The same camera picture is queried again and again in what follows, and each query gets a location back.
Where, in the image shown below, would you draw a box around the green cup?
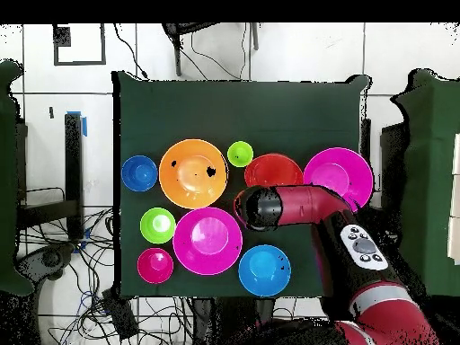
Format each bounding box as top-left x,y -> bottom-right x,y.
226,140 -> 255,169

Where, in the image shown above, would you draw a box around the large orange bowl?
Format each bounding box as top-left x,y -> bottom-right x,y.
158,138 -> 229,210

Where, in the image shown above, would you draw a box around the large pink bowl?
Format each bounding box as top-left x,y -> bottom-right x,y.
172,207 -> 243,277
303,146 -> 375,213

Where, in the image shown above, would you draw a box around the black bench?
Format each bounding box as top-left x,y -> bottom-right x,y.
15,112 -> 84,241

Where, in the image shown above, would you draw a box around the small dark blue bowl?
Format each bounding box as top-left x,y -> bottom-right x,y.
120,155 -> 159,192

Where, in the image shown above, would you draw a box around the blue tape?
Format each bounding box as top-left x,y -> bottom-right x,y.
66,111 -> 88,138

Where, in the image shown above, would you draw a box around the black cable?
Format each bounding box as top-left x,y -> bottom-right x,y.
112,22 -> 149,79

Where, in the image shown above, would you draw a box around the orange-red bowl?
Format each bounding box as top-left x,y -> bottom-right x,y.
243,153 -> 305,189

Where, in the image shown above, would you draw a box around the light blue bowl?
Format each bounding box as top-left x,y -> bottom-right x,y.
237,243 -> 293,297

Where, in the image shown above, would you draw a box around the white boxes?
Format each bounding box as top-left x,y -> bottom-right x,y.
447,131 -> 460,266

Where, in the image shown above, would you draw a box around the small green bowl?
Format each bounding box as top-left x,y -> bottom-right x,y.
139,207 -> 177,245

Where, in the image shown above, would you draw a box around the black square frame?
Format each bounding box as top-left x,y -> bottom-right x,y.
52,22 -> 108,66

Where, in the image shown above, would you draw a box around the tangle of cables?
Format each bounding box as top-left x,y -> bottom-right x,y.
17,206 -> 195,345

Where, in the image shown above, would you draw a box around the dark green tablecloth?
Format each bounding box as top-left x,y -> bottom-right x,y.
111,70 -> 371,301

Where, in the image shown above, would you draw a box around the green-covered side table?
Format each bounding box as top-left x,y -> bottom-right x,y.
0,59 -> 35,296
390,68 -> 460,297

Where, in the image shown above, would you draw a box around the small crimson bowl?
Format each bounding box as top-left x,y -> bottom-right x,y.
137,247 -> 175,285

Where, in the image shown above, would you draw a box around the black power brick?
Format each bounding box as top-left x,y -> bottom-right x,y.
101,287 -> 140,341

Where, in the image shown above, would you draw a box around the grey office chair base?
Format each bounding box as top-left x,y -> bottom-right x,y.
15,243 -> 76,282

